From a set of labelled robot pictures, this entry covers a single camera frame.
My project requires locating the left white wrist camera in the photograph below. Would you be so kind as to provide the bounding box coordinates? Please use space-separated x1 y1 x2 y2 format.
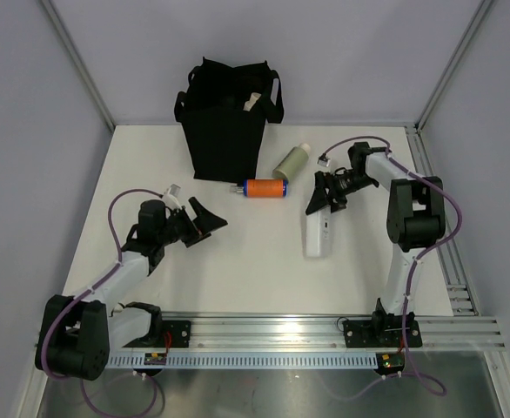
161 184 182 210

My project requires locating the aluminium front rail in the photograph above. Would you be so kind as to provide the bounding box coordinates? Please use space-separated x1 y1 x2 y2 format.
32 309 507 354

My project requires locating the purple cable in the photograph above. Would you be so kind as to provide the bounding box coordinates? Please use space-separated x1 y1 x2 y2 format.
319 137 464 401
39 187 169 413

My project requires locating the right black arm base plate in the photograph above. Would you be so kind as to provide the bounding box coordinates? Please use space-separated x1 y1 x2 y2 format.
342 316 423 348

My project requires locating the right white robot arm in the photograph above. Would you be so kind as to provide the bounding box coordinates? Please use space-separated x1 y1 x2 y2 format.
305 136 446 349

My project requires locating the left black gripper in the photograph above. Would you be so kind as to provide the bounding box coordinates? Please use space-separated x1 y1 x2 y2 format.
158 198 226 247

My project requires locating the white translucent bottle grey cap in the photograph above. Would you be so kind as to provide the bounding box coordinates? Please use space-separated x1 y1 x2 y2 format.
305 207 332 259

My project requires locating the right aluminium frame post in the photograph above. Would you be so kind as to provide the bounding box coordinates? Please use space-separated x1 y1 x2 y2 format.
413 0 497 133

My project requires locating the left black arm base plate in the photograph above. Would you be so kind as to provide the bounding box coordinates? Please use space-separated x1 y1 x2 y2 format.
145 320 191 348

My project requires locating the aluminium frame post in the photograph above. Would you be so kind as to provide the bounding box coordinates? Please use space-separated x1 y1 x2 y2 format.
413 0 497 133
37 0 117 134

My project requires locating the white slotted cable duct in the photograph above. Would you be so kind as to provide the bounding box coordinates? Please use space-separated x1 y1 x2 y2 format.
106 352 378 370

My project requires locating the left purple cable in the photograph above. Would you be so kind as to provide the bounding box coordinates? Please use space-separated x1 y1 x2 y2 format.
39 187 169 413

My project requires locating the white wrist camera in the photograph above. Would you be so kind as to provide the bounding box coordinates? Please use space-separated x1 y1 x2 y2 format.
161 184 182 210
317 153 338 172

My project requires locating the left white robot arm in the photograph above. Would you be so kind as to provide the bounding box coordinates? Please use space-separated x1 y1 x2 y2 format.
35 198 228 381

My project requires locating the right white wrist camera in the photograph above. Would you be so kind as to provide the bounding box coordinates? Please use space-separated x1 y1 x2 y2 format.
317 153 338 172

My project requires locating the left aluminium frame post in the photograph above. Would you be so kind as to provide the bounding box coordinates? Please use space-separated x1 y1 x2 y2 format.
37 0 117 134

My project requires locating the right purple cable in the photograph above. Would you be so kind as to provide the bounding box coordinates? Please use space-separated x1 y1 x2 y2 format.
319 137 464 401

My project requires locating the orange blue pump bottle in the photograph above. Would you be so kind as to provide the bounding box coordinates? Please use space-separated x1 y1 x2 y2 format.
243 92 261 111
230 179 288 199

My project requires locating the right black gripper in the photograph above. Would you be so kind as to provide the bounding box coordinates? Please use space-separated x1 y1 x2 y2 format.
306 171 376 218

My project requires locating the black canvas bag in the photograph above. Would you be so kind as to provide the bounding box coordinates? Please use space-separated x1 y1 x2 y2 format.
174 58 285 183

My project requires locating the green bottle near bag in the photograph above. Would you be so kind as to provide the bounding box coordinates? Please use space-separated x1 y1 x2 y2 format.
272 143 311 182

